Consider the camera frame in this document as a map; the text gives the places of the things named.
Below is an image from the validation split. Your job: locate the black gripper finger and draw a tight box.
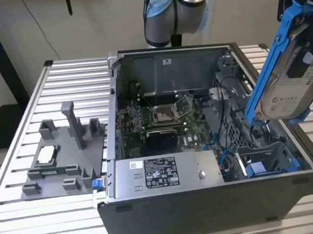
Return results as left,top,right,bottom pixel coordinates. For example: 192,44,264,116
285,52,313,79

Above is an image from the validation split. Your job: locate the hard disk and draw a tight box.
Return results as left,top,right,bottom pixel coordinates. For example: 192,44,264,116
236,0,313,129

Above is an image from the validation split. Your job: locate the black disk wire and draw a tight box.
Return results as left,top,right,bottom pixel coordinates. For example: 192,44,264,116
248,121,272,146

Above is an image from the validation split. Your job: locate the disk bay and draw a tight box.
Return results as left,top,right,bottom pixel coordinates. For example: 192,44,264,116
234,139,304,178

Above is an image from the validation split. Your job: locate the RAM slot row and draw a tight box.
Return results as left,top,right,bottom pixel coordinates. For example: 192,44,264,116
136,89,180,106

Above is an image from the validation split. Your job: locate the grey metal drive cage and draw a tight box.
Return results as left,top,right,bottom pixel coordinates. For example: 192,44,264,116
197,50,281,153

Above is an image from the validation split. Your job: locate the green motherboard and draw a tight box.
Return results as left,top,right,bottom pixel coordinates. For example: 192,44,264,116
116,90,214,158

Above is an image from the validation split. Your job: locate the metal socket cover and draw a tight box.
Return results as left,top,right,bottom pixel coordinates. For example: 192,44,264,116
171,97,197,119

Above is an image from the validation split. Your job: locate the CPU socket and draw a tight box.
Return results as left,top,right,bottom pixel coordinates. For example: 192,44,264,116
150,104,176,124

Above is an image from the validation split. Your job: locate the black graphics card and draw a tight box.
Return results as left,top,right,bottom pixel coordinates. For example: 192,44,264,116
143,127,181,152

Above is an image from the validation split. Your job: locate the silver power supply unit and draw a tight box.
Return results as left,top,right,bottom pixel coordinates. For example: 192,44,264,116
111,148,225,199

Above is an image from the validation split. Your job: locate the black open PC case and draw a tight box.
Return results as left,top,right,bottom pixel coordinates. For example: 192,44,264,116
85,34,313,234

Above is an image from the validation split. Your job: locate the blue case latch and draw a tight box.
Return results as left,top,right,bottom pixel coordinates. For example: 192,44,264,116
91,178,104,192

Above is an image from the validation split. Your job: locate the black hanging antenna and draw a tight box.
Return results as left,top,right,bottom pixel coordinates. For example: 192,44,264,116
64,0,74,16

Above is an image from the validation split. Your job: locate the grey parts rack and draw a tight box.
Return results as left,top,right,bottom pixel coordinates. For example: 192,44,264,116
14,98,111,202

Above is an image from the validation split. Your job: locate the green RAM stick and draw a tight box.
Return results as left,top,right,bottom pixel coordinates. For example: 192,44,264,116
39,166,79,178

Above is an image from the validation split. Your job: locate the silver CPU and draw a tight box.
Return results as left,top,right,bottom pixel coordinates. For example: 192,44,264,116
36,145,61,166

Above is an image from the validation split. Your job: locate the long black wire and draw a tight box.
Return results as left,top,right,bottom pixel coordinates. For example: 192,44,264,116
212,75,248,151

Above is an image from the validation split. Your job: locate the blue disk wire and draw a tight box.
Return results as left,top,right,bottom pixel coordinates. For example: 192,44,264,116
201,137,238,175

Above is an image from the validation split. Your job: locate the black arm joint cable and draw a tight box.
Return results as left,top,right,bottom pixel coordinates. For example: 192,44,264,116
142,0,155,23

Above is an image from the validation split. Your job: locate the thin black wall cable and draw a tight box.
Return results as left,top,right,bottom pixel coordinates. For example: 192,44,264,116
20,0,61,63

